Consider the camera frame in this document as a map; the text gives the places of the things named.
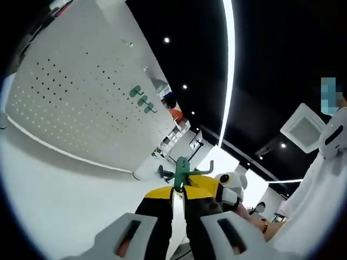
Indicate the recessed ceiling spotlights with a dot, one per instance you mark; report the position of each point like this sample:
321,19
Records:
166,40

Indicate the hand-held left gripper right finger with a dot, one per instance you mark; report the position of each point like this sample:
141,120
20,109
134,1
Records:
211,233

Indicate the black tripod stand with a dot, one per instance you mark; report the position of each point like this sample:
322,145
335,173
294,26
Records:
200,142

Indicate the white partition panel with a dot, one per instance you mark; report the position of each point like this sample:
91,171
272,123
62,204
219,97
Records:
103,27

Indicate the white chest-worn device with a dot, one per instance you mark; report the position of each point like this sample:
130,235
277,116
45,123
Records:
325,147

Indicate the long ceiling strip light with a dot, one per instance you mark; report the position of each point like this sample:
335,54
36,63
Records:
229,67

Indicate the white perforated mounting plate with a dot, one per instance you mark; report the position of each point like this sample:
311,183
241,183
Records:
67,108

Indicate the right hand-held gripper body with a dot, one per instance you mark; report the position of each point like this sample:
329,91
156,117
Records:
236,180

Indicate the grey metal shelving rack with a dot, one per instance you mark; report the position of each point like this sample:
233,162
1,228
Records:
158,82

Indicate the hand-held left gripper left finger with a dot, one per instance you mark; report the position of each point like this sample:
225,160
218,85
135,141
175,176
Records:
135,233

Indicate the person's right hand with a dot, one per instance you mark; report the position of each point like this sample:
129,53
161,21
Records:
245,212

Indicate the square ceiling air conditioner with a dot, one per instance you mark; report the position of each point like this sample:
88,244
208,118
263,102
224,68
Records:
302,127

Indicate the person's white shirt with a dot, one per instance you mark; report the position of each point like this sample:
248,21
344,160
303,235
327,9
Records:
311,203

